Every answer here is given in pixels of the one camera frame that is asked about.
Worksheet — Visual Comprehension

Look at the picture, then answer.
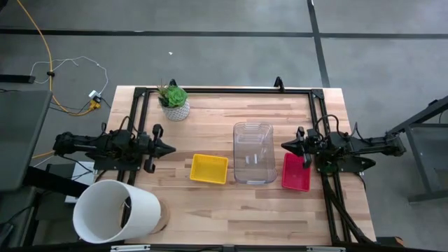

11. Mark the black aluminium rail frame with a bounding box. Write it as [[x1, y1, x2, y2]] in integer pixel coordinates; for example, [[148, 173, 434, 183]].
[[118, 86, 353, 246]]

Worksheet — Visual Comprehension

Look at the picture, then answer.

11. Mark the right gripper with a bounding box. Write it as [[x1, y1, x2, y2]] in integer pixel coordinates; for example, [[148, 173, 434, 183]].
[[281, 126, 321, 169]]

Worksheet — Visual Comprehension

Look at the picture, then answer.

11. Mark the grey desk top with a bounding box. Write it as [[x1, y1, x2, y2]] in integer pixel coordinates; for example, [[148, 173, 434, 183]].
[[0, 90, 53, 193]]

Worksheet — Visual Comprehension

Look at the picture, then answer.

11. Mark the black cable bundle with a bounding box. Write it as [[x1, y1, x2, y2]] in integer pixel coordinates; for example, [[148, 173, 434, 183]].
[[320, 173, 375, 245]]

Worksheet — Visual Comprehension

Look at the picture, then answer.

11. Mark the silver edge bracket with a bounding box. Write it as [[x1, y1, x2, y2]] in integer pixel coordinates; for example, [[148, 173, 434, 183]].
[[110, 244, 151, 252], [306, 246, 347, 252]]

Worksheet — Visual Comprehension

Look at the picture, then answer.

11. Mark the white flat box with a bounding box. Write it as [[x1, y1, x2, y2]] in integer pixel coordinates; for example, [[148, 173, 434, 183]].
[[64, 160, 96, 204]]

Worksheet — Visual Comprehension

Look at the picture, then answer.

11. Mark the black stand beam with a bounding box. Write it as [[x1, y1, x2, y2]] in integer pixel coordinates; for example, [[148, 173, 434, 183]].
[[22, 165, 90, 199]]

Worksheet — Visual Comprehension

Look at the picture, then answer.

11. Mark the thin white cable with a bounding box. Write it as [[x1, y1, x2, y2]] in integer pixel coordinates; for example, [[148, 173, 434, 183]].
[[29, 55, 109, 97]]

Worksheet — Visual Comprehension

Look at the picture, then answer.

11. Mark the green succulent in white pot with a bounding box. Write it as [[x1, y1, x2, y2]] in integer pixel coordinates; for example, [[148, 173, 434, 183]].
[[156, 83, 192, 123]]

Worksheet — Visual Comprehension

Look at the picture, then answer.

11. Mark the long yellow cable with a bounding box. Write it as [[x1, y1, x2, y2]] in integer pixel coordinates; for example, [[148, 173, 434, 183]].
[[15, 0, 97, 117]]

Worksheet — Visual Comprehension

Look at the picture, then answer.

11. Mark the grey side table black frame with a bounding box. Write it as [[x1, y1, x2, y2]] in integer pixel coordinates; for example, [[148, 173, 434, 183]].
[[384, 94, 448, 204]]

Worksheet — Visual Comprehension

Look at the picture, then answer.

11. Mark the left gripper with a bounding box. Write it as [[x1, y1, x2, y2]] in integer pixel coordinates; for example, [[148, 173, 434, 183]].
[[136, 125, 176, 174]]

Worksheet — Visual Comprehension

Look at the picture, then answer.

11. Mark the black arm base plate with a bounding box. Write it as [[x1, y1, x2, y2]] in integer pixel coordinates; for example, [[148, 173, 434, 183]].
[[85, 152, 143, 172], [316, 155, 377, 176]]

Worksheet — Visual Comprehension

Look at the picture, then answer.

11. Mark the short yellow cable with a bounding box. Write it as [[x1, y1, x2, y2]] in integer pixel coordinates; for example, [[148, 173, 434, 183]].
[[30, 149, 59, 168]]

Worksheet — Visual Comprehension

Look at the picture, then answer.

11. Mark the black flat bar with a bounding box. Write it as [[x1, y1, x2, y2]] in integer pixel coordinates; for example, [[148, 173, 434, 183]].
[[0, 73, 36, 85]]

